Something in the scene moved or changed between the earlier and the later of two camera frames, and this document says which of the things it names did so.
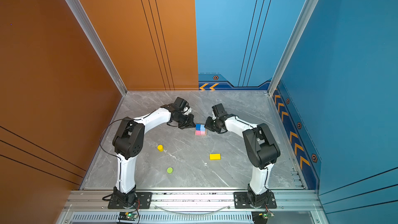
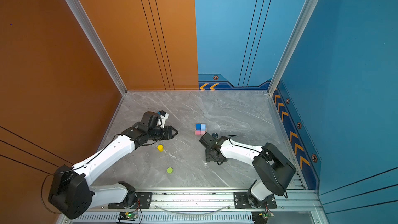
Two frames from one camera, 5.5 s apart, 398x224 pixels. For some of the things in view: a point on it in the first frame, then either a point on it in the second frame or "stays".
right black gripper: [208, 125] to [208, 159]
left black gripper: [190, 124] to [169, 134]
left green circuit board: [128, 216] stays
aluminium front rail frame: [90, 206] stays
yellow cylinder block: [160, 147] stays
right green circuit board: [261, 217] stays
